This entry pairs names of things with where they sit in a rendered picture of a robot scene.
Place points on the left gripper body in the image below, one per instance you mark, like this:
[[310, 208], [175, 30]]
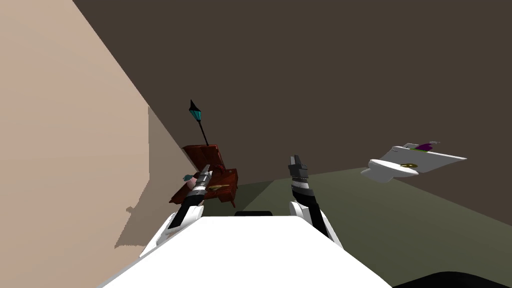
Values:
[[203, 180]]

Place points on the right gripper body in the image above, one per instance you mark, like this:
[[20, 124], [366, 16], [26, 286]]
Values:
[[298, 172]]

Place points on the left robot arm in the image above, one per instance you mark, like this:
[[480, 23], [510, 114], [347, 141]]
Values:
[[184, 212]]

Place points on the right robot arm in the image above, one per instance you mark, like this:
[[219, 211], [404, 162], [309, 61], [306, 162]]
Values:
[[310, 208]]

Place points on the pink and teal object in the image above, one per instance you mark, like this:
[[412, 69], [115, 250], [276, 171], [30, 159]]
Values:
[[190, 180]]

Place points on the yellow flat object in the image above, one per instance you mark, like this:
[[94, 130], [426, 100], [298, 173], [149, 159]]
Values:
[[219, 186]]

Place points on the red-brown wooden table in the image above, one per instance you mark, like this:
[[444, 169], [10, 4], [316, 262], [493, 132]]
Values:
[[224, 180]]

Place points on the teal floor lamp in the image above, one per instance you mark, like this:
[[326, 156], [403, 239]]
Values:
[[196, 114]]

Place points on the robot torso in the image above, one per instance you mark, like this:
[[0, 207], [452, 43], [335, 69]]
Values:
[[248, 256]]

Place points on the white toilet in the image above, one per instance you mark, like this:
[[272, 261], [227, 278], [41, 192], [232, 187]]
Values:
[[400, 164]]

